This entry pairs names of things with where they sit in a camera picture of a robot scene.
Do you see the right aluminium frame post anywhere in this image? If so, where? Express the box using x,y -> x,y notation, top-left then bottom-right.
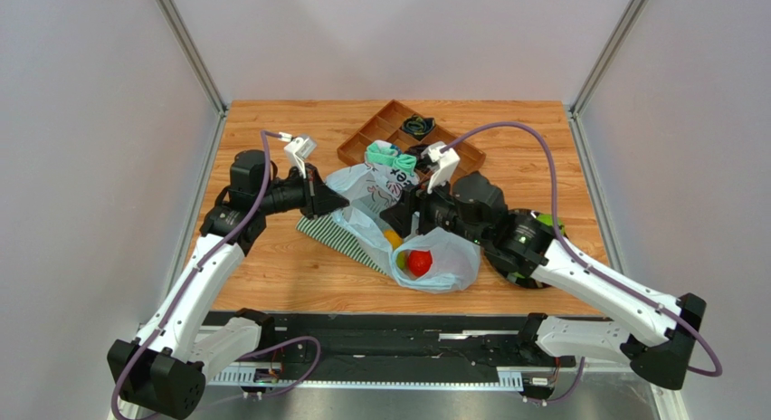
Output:
569,0 -> 649,116

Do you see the green watermelon toy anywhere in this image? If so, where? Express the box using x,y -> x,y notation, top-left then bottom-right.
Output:
537,213 -> 566,235

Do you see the orange red wrinkled fruit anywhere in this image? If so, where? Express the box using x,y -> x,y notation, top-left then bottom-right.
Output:
406,250 -> 433,278

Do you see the aluminium frame post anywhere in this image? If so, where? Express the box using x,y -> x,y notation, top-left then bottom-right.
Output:
156,0 -> 229,117
569,0 -> 649,116

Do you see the teal white sock pair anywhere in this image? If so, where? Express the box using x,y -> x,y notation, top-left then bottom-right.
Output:
364,139 -> 417,176

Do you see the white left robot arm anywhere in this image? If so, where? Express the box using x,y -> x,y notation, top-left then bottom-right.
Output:
107,149 -> 349,419

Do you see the light green starfruit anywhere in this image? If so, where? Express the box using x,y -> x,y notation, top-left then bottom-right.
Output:
395,251 -> 409,271

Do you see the light blue printed plastic bag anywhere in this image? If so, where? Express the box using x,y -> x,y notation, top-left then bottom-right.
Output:
325,163 -> 481,293

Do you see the left aluminium frame post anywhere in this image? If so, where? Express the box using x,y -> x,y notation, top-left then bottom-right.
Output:
156,0 -> 229,117

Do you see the yellow green mango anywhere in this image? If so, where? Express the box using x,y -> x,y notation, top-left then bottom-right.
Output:
383,230 -> 404,250

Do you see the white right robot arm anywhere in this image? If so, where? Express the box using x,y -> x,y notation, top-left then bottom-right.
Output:
380,172 -> 706,390

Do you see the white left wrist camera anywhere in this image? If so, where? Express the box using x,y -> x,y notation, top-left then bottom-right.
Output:
278,132 -> 318,178

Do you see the brown wooden divided tray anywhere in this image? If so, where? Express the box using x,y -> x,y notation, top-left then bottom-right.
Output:
337,100 -> 456,166

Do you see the green white striped cloth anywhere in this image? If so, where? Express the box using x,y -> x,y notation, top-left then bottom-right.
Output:
295,215 -> 386,275

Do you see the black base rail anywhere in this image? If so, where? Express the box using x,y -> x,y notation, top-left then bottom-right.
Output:
211,312 -> 589,392

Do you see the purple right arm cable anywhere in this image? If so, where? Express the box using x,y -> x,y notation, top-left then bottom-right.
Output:
439,121 -> 723,406

